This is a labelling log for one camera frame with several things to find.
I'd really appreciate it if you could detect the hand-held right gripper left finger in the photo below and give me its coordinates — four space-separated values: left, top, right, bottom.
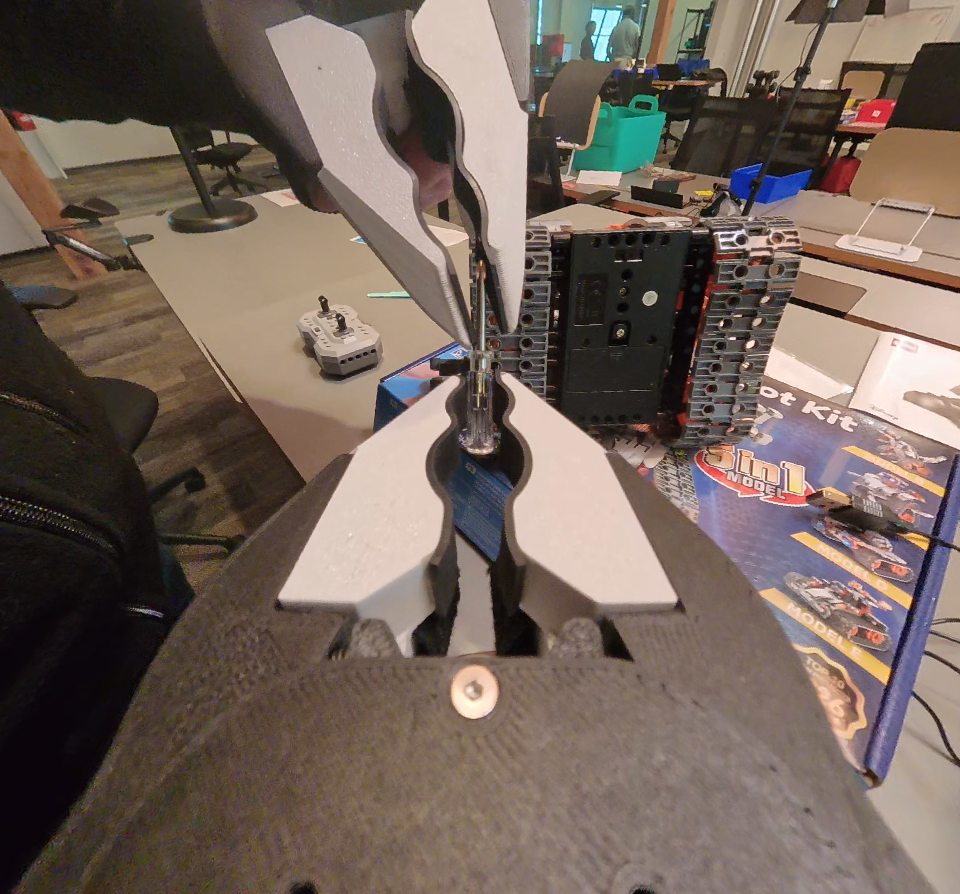
278 373 459 633

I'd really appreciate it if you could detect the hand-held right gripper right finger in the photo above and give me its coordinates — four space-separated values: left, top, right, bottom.
503 373 679 628

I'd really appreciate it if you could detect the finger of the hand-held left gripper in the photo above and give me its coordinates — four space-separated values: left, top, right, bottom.
267 13 469 348
408 0 534 348

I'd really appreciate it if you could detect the small clear-handled screwdriver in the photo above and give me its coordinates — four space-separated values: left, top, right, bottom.
455 257 504 453

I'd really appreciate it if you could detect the grey toy battery box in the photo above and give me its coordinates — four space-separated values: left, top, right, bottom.
296 295 384 378

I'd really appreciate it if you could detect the tracked building-block toy robot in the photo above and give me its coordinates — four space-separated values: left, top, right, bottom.
503 220 804 453

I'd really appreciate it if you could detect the black usb cable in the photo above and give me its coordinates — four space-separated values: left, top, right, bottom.
810 484 960 553

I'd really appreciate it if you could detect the person's left forearm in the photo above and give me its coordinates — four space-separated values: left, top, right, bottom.
0 0 301 123

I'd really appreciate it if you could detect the person's left hand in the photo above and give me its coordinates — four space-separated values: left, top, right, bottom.
402 122 460 220

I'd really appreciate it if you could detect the black office chair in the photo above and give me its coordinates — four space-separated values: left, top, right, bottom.
83 377 249 550
668 92 781 178
188 127 259 199

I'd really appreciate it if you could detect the green storage bin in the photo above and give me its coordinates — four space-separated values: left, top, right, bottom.
578 92 666 172

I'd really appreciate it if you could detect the black floor lamp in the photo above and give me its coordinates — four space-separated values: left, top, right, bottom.
168 122 259 232

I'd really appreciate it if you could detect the blue robot kit box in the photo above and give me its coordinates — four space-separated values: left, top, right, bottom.
375 362 960 783

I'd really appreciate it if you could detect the small blue storage bin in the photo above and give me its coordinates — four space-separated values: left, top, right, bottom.
731 163 814 205

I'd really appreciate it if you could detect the person's dark clothing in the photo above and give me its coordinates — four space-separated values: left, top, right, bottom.
0 280 196 894

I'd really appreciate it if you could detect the black-and-white instruction booklet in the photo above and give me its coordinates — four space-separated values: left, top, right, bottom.
848 332 960 453

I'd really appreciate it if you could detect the black light stand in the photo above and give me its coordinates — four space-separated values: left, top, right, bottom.
746 0 919 220

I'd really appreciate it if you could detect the white wire stand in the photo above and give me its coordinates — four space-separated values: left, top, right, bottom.
836 197 925 262

